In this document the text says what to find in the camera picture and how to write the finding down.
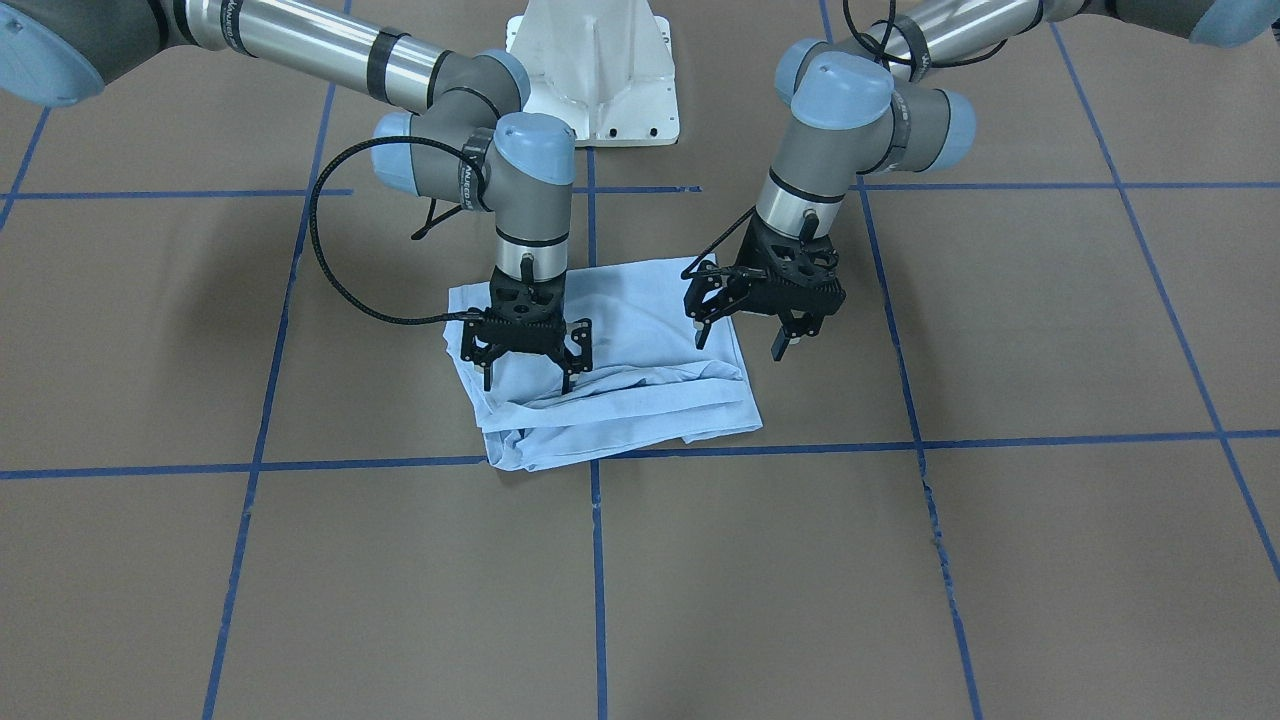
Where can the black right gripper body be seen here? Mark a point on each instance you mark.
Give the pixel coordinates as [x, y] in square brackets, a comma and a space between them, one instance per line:
[477, 345]

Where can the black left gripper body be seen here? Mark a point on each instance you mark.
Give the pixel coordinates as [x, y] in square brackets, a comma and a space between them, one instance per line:
[722, 288]

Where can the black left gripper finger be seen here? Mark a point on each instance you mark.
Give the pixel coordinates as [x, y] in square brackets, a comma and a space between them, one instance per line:
[793, 328]
[703, 323]

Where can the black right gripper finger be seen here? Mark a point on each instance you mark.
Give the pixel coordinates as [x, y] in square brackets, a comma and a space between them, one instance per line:
[483, 359]
[574, 358]

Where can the light blue t-shirt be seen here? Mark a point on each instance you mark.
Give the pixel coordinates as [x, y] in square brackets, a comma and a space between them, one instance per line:
[649, 381]

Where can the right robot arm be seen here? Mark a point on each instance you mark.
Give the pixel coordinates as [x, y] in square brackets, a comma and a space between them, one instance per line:
[457, 131]

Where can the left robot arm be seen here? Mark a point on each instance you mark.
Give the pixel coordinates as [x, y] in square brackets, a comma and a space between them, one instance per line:
[859, 107]

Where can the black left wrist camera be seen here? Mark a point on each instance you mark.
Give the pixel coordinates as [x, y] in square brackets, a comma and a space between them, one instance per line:
[713, 292]

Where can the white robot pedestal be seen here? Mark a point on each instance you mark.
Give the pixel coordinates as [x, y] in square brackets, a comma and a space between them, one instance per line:
[605, 68]

